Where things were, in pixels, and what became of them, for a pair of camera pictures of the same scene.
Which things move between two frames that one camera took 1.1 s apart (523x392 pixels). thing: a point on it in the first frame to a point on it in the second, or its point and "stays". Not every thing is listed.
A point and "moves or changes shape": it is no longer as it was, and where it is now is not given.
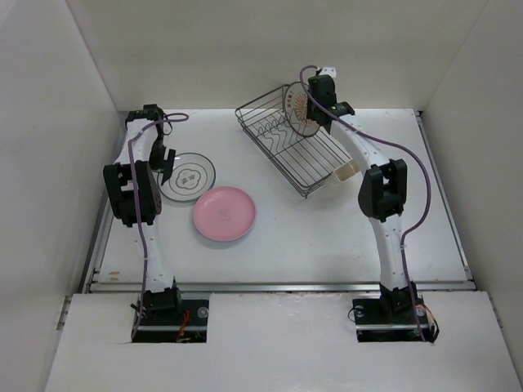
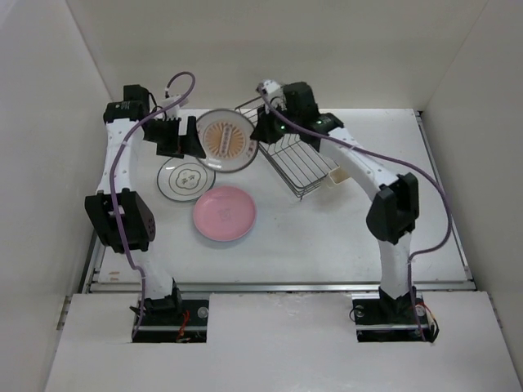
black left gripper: [163, 164] to [178, 145]
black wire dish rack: [307, 162] stays
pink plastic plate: [225, 213] stays
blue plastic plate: [224, 231] to [225, 244]
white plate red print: [297, 110] moves or changes shape
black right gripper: [310, 113] to [263, 130]
